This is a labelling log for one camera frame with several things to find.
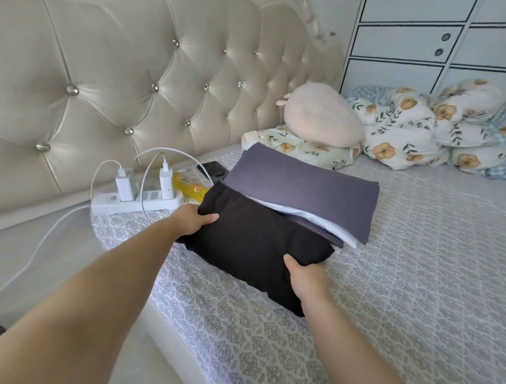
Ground person's right hand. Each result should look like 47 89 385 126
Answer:
282 252 334 305

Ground person's left hand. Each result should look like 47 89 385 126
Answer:
168 203 221 239

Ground white printed t-shirt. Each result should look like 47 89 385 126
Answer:
251 193 366 251

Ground black shorts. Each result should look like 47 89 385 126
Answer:
174 181 338 318

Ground bed with grey patterned sheet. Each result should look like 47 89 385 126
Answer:
91 142 506 384

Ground person's right forearm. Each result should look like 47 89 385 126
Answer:
299 291 406 384

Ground person's left forearm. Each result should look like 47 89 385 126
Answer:
0 217 187 384

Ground yellow packet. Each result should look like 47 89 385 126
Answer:
171 171 212 206

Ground black phone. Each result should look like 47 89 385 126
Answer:
197 160 231 185

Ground white power strip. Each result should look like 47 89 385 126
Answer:
89 189 185 218

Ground floral pillow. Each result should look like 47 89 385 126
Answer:
240 126 364 172

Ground beige tufted headboard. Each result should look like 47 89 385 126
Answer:
0 0 351 216

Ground pink plush pillow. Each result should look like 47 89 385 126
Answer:
274 81 367 150

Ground floral bunched quilt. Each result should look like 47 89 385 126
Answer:
474 99 506 179

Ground white wardrobe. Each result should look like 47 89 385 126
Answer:
337 0 506 101

